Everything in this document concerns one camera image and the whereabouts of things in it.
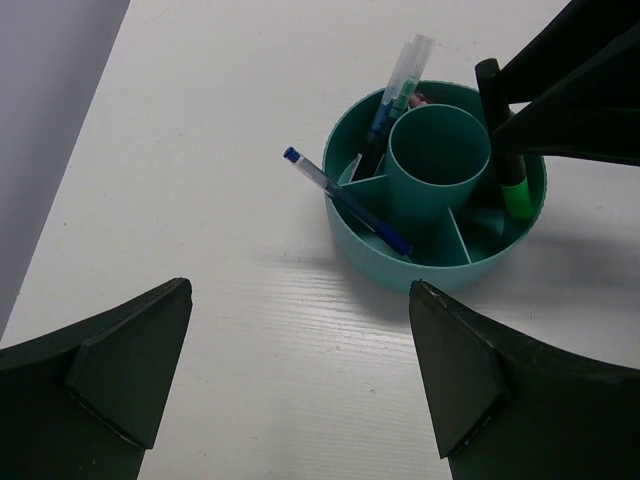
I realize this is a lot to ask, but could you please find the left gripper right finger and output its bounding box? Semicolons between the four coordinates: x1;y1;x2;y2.
409;281;639;479

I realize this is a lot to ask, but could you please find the blue gel pen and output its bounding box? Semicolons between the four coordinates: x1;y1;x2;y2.
349;34;435;181

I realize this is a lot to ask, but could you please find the green cap black highlighter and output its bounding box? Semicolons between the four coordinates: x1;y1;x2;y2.
475;58;534;222

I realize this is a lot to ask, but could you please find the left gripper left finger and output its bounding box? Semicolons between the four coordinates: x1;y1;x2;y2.
1;278;192;479

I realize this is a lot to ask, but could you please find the teal round divided organizer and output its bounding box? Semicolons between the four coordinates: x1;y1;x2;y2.
322;81;535;292

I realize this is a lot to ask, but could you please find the green gel pen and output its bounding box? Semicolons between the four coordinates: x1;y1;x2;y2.
389;75;419;122

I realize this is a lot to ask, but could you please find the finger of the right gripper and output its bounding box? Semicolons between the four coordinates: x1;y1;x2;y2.
501;0;639;103
499;29;639;165

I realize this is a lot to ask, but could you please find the pink eraser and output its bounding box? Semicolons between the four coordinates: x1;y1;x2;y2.
408;93;430;109

